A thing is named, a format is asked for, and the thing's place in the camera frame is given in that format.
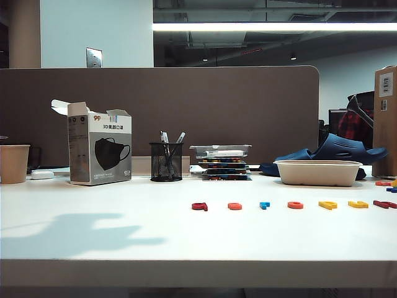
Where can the beige pulp food container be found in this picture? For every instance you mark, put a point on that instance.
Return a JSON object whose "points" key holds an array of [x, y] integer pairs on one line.
{"points": [[319, 174]]}

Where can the clear plastic box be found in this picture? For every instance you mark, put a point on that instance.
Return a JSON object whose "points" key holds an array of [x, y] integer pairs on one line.
{"points": [[223, 152]]}

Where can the blue spare letter magnet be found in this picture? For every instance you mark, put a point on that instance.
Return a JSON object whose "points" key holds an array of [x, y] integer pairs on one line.
{"points": [[391, 189]]}

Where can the metal wall switch plate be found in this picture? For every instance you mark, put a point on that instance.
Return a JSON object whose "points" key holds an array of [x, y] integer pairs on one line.
{"points": [[94, 58]]}

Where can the white flat pad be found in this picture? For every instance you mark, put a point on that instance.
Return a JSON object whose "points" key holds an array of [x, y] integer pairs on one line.
{"points": [[62, 171]]}

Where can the brown paper cup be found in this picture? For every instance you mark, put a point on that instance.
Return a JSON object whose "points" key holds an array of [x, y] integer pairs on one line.
{"points": [[14, 164]]}

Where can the brown cardboard box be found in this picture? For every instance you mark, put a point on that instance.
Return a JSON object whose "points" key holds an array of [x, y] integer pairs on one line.
{"points": [[384, 139]]}

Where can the white ceiling light strip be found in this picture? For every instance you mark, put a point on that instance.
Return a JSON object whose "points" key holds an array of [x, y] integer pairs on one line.
{"points": [[263, 27]]}

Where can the orange letter c magnet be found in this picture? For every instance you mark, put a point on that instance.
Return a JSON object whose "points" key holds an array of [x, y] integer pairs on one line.
{"points": [[293, 205]]}

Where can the orange spare letter magnet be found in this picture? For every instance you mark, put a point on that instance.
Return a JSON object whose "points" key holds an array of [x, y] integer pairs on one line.
{"points": [[382, 183]]}

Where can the yellow letter u magnet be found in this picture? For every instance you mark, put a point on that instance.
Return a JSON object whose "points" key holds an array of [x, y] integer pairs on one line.
{"points": [[355, 204]]}

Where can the letter magnet blister pack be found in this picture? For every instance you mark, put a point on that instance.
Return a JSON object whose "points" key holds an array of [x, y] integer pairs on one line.
{"points": [[224, 166], [221, 161], [225, 172], [226, 177]]}

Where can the orange letter o magnet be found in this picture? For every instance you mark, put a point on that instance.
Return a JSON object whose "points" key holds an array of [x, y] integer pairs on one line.
{"points": [[232, 206]]}

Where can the brown desk divider panel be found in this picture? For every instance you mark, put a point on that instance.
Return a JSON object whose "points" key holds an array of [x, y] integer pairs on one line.
{"points": [[217, 108]]}

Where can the dark red letter magnet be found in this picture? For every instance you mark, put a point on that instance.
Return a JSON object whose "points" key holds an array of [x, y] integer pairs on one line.
{"points": [[383, 204]]}

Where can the black office chair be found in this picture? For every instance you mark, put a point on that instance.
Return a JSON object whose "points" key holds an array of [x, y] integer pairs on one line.
{"points": [[361, 102]]}

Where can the black monitor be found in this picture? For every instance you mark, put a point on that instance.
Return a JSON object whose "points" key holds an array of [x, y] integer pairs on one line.
{"points": [[335, 121]]}

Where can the white earbuds case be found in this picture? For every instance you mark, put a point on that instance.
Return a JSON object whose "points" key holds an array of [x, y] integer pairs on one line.
{"points": [[41, 175]]}

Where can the silver black pen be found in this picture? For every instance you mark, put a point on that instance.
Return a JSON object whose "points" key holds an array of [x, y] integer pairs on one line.
{"points": [[180, 137], [163, 136]]}

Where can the red plaid shirt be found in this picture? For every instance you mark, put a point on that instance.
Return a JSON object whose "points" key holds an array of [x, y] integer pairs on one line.
{"points": [[352, 127]]}

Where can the red letter a magnet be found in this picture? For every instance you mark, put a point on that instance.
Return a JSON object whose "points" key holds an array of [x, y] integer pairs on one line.
{"points": [[198, 206]]}

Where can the blue letter r magnet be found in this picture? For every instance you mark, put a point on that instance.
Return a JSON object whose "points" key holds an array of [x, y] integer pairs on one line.
{"points": [[263, 205]]}

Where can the yellow letter p magnet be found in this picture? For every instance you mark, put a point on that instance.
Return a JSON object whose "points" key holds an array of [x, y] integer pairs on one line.
{"points": [[325, 205]]}

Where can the grey face mask box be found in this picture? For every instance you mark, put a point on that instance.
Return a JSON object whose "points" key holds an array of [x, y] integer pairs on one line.
{"points": [[102, 149]]}

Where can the black mesh pen holder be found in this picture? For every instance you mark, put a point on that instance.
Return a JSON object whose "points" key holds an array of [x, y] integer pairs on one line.
{"points": [[166, 167]]}

